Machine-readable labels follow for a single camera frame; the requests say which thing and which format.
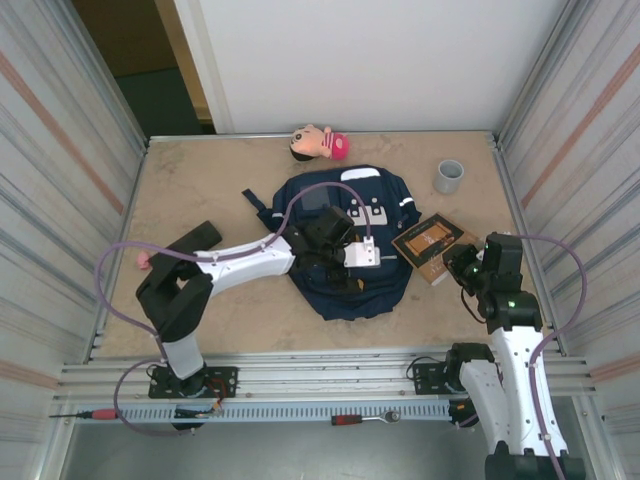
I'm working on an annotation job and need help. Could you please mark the black pencil case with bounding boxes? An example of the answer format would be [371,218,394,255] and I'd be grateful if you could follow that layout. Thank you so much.
[162,219,224,259]

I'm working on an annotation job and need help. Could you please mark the slotted grey cable duct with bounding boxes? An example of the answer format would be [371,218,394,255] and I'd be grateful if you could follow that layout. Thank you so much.
[117,402,451,425]

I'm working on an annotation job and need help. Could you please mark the aluminium rail frame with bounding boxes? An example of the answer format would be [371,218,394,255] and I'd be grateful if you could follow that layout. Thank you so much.
[52,347,599,407]

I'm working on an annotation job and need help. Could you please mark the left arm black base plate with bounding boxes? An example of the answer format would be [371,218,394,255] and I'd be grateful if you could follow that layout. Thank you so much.
[149,366,239,400]

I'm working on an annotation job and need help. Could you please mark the right arm base wires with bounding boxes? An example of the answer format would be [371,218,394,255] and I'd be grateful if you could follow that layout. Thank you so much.
[447,394,481,426]

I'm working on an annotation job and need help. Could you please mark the left arm base wires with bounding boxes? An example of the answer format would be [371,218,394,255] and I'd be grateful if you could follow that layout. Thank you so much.
[172,377,227,419]

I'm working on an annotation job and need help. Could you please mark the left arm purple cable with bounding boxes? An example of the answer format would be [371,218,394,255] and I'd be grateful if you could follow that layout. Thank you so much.
[94,182,375,437]

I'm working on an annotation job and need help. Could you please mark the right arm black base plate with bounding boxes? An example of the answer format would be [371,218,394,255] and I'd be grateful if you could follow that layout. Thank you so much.
[412,360,469,397]

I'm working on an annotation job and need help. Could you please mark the screwdriver red handle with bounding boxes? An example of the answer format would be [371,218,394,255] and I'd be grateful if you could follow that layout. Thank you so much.
[48,408,121,420]

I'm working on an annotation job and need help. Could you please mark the grey cup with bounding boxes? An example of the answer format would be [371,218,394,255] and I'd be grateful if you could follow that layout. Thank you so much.
[432,158,466,195]

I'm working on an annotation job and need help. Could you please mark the plush doll pink hat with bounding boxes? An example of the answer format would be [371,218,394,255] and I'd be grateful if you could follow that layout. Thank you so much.
[289,123,351,165]

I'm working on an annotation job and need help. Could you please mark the navy blue backpack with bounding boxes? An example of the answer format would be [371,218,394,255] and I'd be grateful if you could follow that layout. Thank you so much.
[242,163,422,322]

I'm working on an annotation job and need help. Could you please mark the arm base wires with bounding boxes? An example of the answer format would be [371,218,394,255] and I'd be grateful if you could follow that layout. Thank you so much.
[172,377,227,419]
[447,394,481,426]

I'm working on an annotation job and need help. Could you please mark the brown book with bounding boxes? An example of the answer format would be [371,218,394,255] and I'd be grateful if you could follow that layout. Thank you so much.
[390,212,479,288]

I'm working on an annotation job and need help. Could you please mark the white door frame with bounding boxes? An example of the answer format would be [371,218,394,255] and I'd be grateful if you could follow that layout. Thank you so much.
[172,0,235,135]

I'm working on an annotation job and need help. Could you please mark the ratchet wrench red handle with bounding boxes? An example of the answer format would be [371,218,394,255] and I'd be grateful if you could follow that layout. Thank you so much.
[330,409,402,427]

